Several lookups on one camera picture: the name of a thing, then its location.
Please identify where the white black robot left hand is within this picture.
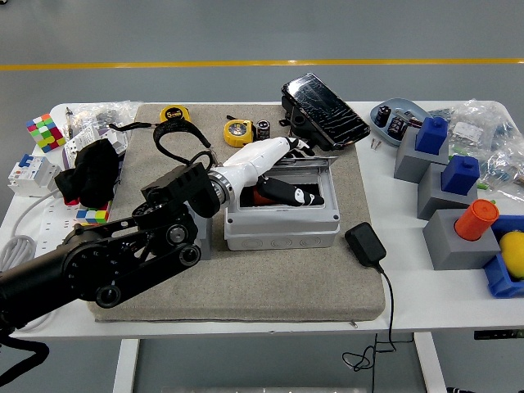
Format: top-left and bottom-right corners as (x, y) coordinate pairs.
(216, 136), (325, 208)

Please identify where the grey junction box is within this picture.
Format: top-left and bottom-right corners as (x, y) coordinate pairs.
(223, 155), (341, 251)

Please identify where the black box, dark glossy lid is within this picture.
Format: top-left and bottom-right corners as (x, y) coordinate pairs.
(280, 72), (372, 151)

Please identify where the yellow tape measure, chrome face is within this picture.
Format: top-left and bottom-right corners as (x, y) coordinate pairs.
(223, 119), (257, 147)

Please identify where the white table leg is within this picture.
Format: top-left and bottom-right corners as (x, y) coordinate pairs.
(412, 332), (448, 393)
(111, 338), (140, 393)

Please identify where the black table control panel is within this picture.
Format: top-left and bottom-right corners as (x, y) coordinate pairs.
(473, 328), (524, 340)

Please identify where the grey holder block, round hole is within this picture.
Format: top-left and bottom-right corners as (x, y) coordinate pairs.
(192, 204), (214, 261)

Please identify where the blue plastic bin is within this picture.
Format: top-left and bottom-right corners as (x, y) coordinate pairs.
(481, 215), (524, 299)

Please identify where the grey-brown mat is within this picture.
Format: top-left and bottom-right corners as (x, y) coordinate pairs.
(86, 102), (386, 324)

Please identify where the blue-grey dish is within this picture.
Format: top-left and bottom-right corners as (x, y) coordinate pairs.
(369, 97), (431, 148)

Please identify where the black power adapter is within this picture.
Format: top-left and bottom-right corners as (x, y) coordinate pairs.
(344, 222), (387, 269)

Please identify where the yellow round fruit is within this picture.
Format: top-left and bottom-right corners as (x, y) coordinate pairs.
(498, 231), (524, 282)

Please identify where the clear plastic bag of parts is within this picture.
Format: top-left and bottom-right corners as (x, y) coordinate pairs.
(67, 100), (142, 140)
(477, 147), (524, 201)
(427, 97), (524, 163)

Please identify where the black cloth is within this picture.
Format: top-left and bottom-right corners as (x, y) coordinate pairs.
(53, 138), (120, 208)

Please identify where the white purple breaker pack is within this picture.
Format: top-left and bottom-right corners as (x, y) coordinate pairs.
(61, 124), (128, 169)

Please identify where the multicolour puzzle cube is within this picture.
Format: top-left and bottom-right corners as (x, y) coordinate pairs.
(24, 113), (66, 154)
(75, 200), (112, 227)

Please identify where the blue block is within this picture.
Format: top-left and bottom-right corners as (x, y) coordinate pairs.
(413, 116), (448, 155)
(440, 154), (480, 194)

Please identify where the white power strip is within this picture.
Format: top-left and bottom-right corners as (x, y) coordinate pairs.
(34, 196), (89, 251)

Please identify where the white blue circuit breaker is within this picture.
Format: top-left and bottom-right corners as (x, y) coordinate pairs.
(6, 153), (62, 198)

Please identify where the yellow tape measure, black strap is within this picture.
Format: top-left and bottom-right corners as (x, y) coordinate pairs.
(108, 105), (193, 133)

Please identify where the black adapter cord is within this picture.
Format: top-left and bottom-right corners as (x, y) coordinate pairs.
(341, 264), (397, 393)

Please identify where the white power cable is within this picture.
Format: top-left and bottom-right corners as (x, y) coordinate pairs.
(0, 192), (61, 332)

